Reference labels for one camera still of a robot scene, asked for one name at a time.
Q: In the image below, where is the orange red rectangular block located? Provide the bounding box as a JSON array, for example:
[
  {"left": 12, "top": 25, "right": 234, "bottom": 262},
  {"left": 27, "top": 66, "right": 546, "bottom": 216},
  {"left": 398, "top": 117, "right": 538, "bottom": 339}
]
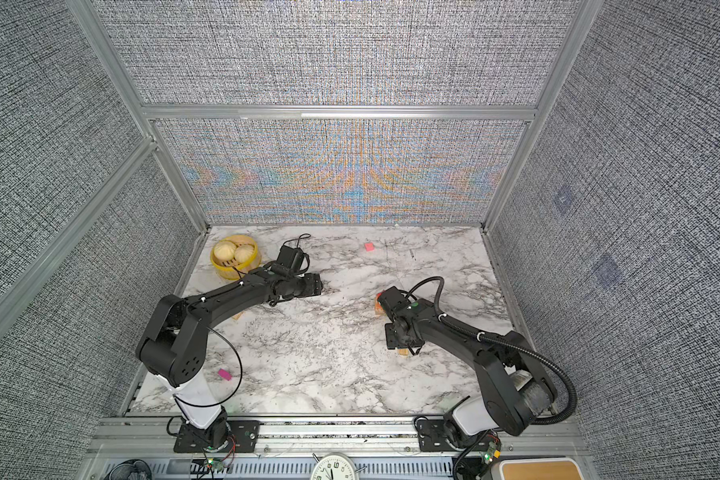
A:
[{"left": 374, "top": 293, "right": 385, "bottom": 315}]

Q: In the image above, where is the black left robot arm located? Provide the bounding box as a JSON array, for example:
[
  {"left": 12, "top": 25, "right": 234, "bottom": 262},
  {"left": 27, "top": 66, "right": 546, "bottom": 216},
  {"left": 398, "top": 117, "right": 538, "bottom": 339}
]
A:
[{"left": 135, "top": 268, "right": 323, "bottom": 452}]

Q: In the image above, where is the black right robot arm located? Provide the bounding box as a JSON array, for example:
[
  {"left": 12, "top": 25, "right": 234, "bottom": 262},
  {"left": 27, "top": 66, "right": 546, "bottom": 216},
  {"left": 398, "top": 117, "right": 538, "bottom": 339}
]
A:
[{"left": 378, "top": 293, "right": 577, "bottom": 449}]

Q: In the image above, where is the right steamed bun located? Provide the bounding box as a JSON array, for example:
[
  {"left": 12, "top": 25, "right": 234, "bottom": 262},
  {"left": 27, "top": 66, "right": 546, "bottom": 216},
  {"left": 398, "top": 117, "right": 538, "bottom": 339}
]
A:
[{"left": 234, "top": 244, "right": 256, "bottom": 264}]

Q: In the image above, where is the steamed bun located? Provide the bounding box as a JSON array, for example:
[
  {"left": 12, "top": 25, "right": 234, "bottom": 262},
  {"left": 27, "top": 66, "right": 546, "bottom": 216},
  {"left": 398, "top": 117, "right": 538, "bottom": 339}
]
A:
[
  {"left": 213, "top": 240, "right": 237, "bottom": 264},
  {"left": 234, "top": 244, "right": 256, "bottom": 264}
]

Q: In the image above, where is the yellow rimmed bamboo steamer basket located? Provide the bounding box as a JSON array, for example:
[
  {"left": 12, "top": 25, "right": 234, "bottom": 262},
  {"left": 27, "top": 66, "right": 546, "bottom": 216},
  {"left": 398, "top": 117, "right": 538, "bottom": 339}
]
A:
[{"left": 210, "top": 235, "right": 262, "bottom": 281}]

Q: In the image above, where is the left steamed bun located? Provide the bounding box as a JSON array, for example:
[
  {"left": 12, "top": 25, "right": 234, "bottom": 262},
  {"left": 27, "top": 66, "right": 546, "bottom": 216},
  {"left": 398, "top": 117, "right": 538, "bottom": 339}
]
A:
[{"left": 213, "top": 240, "right": 237, "bottom": 264}]

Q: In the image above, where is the white analog clock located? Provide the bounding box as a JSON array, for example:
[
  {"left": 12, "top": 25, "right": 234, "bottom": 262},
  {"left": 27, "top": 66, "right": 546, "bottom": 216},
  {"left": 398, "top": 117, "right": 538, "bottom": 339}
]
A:
[{"left": 310, "top": 453, "right": 359, "bottom": 480}]

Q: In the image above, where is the wood topped white box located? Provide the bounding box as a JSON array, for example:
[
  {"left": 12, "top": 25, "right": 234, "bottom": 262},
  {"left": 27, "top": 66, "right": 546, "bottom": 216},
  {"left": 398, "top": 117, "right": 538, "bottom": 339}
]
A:
[{"left": 491, "top": 457, "right": 584, "bottom": 480}]

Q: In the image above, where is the black fan grille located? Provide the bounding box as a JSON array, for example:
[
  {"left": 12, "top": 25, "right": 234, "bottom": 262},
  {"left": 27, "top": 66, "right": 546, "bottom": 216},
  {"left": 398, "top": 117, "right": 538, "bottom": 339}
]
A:
[{"left": 103, "top": 459, "right": 153, "bottom": 480}]

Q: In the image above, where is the black corrugated cable conduit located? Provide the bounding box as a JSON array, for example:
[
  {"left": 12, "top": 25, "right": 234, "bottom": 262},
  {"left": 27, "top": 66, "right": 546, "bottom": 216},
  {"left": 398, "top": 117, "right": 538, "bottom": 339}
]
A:
[{"left": 404, "top": 275, "right": 578, "bottom": 427}]

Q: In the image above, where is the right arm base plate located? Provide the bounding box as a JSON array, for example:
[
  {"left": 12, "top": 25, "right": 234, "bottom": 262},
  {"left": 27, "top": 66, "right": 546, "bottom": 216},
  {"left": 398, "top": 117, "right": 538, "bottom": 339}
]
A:
[{"left": 413, "top": 416, "right": 501, "bottom": 452}]

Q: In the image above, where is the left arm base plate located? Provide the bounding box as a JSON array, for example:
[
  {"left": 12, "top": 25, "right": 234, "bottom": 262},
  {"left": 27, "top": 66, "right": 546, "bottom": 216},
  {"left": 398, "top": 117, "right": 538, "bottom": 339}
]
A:
[{"left": 173, "top": 420, "right": 260, "bottom": 454}]

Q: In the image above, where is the thin black left cable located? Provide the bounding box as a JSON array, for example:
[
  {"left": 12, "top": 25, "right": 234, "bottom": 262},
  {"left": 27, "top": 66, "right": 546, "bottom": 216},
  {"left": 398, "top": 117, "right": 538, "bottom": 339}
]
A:
[{"left": 173, "top": 326, "right": 244, "bottom": 421}]

